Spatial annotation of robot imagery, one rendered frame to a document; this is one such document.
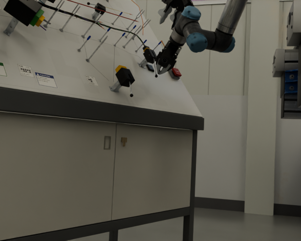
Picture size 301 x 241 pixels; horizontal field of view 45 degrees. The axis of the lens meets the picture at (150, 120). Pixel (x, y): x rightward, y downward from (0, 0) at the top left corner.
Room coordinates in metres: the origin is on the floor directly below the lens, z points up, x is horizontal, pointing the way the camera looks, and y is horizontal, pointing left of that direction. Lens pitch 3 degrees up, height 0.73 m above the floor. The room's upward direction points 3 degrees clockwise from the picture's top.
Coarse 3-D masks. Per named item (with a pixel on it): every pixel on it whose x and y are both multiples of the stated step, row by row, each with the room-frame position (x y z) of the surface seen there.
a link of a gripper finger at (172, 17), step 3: (174, 12) 1.69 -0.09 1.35; (177, 12) 1.67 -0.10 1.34; (180, 12) 1.67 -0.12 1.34; (171, 15) 1.71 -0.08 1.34; (174, 15) 1.68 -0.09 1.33; (177, 15) 1.67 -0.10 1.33; (180, 15) 1.68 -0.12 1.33; (171, 18) 1.72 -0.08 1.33; (174, 18) 1.69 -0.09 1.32; (177, 18) 1.68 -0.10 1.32; (174, 21) 1.69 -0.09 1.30; (177, 21) 1.69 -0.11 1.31; (174, 24) 1.69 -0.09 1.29
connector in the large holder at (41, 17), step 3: (39, 12) 1.19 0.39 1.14; (42, 12) 1.20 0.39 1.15; (36, 15) 1.17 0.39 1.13; (39, 15) 1.18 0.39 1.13; (42, 15) 1.21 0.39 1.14; (33, 18) 1.18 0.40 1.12; (36, 18) 1.17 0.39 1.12; (39, 18) 1.18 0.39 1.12; (42, 18) 1.20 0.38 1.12; (33, 21) 1.18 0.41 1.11; (36, 21) 1.18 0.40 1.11; (39, 21) 1.19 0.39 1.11; (42, 21) 1.19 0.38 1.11; (33, 24) 1.19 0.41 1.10; (36, 24) 1.19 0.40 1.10; (39, 24) 1.19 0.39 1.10
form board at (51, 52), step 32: (0, 0) 1.32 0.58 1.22; (64, 0) 1.64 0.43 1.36; (96, 0) 1.87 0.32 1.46; (128, 0) 2.18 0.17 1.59; (0, 32) 1.21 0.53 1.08; (32, 32) 1.33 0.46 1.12; (64, 32) 1.48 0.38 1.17; (96, 32) 1.67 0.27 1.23; (32, 64) 1.23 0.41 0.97; (64, 64) 1.35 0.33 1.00; (96, 64) 1.50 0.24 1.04; (128, 64) 1.69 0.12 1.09; (64, 96) 1.24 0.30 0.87; (96, 96) 1.37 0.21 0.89; (128, 96) 1.52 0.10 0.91; (160, 96) 1.71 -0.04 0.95
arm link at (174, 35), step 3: (174, 30) 1.50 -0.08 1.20; (171, 33) 1.53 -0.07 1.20; (174, 33) 1.50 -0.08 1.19; (177, 33) 1.49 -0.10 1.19; (171, 36) 1.53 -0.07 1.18; (174, 36) 1.51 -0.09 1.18; (177, 36) 1.50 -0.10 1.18; (180, 36) 1.49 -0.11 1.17; (174, 39) 1.52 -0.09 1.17; (177, 39) 1.51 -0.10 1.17; (180, 39) 1.51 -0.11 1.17; (183, 39) 1.51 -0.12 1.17; (177, 42) 1.52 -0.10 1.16; (180, 42) 1.52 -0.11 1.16; (183, 42) 1.52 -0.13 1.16
